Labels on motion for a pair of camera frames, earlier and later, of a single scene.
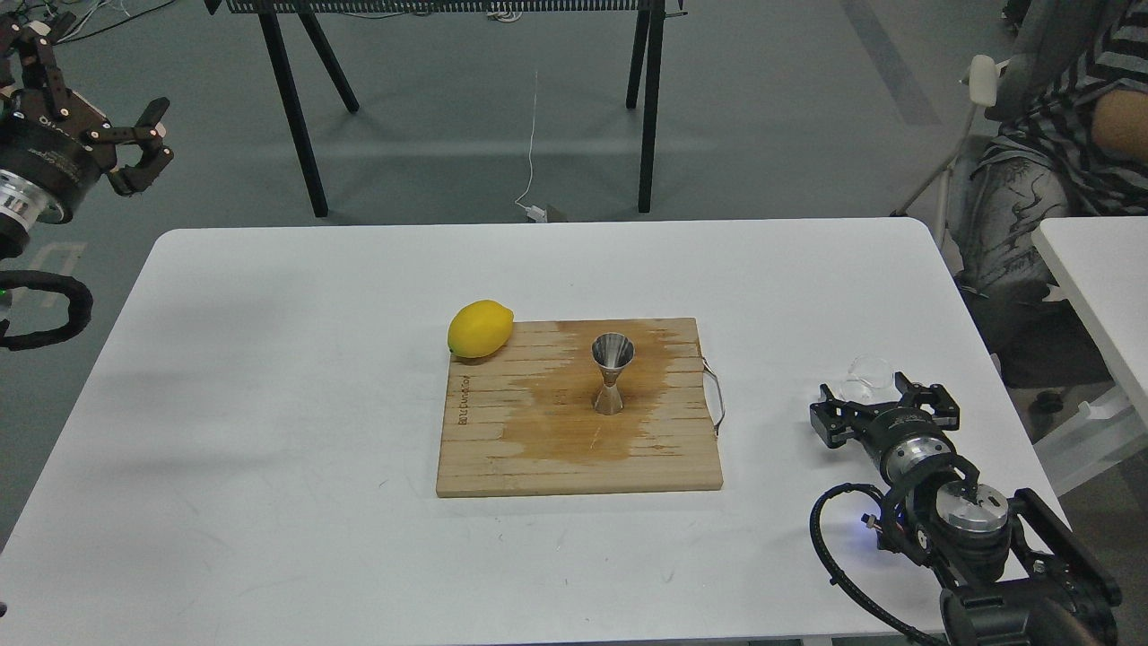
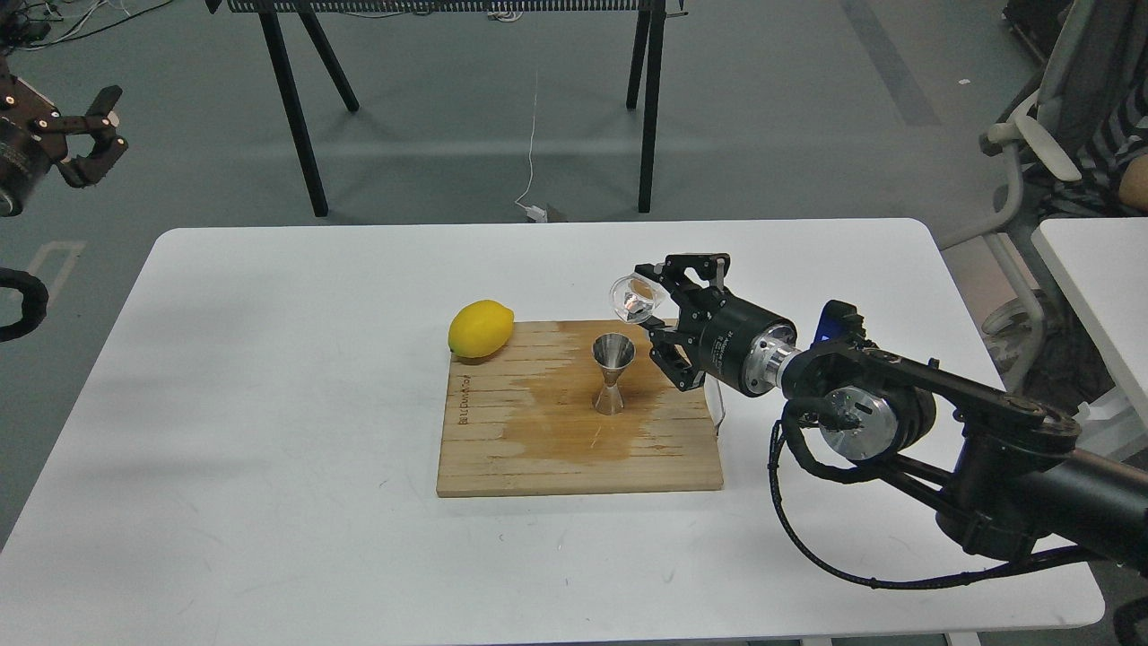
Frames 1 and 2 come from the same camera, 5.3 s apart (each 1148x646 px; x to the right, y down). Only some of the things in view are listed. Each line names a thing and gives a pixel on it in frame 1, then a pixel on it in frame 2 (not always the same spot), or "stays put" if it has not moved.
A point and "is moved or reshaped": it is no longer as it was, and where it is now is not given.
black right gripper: [906, 443] → [722, 336]
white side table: [1102, 262] stays put
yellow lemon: [480, 327] stays put
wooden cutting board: [522, 420] stays put
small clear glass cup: [869, 379] is moved or reshaped
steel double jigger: [612, 353] stays put
